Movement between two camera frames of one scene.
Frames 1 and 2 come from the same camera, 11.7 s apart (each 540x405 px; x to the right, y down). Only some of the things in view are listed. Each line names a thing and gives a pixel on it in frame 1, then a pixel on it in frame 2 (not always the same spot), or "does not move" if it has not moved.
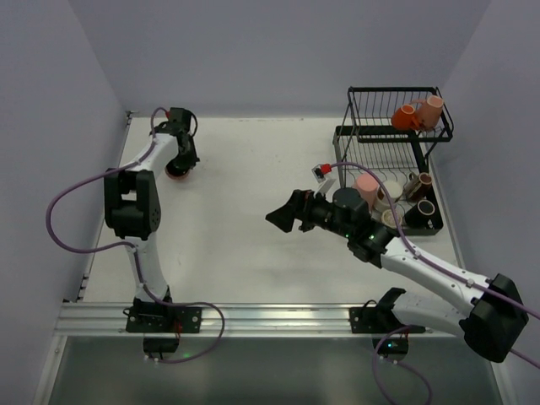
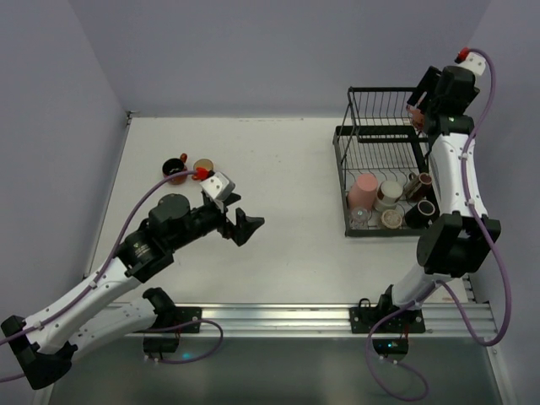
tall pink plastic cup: [367, 186] does not move
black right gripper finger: [284, 217] → [418, 93]
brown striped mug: [418, 185] does not move
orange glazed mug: [403, 118] → [203, 163]
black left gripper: [186, 156] → [229, 217]
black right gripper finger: [295, 204] → [432, 81]
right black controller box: [391, 345] does not move
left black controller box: [160, 344] does not move
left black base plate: [164, 320] does not move
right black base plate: [378, 320] does not move
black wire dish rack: [382, 154] does not move
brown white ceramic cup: [394, 190] does not move
